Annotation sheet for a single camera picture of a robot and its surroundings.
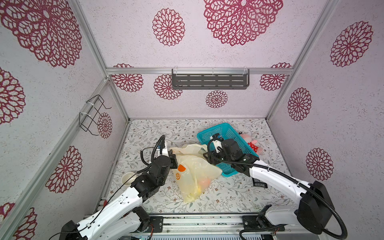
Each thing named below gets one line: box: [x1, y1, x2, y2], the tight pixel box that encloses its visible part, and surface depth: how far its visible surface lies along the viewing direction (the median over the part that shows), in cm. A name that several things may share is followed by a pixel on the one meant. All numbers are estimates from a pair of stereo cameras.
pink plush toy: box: [238, 132, 264, 155], surface depth 101 cm
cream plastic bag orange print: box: [169, 143, 223, 204], surface depth 77 cm
